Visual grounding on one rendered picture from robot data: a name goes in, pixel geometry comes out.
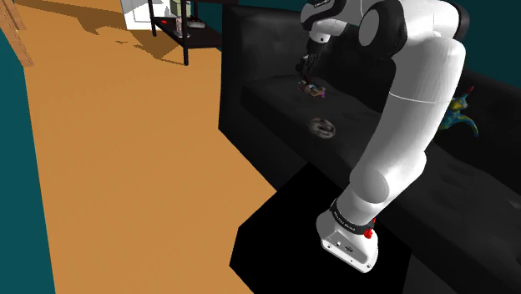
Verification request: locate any blue yellow dragon figure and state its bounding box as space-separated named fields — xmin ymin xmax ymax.
xmin=438 ymin=85 xmax=479 ymax=138

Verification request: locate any black sofa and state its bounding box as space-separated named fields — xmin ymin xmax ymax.
xmin=218 ymin=3 xmax=521 ymax=294

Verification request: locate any black robot stand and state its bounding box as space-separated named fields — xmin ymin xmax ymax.
xmin=229 ymin=161 xmax=413 ymax=294

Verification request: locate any black shelf table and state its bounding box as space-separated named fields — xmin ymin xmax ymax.
xmin=147 ymin=0 xmax=241 ymax=67

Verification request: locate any multicoloured small toy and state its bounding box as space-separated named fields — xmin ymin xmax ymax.
xmin=298 ymin=79 xmax=327 ymax=99

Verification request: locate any white cabinet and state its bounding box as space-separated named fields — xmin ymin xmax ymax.
xmin=119 ymin=0 xmax=172 ymax=32

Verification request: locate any grey round dish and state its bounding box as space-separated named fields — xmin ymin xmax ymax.
xmin=307 ymin=117 xmax=337 ymax=139

